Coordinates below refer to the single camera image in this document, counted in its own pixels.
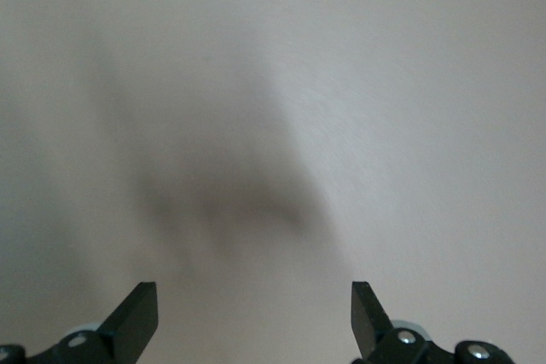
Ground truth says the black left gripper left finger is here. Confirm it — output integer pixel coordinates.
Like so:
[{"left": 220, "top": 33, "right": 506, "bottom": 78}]
[{"left": 25, "top": 281, "right": 160, "bottom": 364}]

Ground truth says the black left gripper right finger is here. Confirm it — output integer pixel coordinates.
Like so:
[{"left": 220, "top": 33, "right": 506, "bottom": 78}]
[{"left": 351, "top": 281, "right": 456, "bottom": 364}]

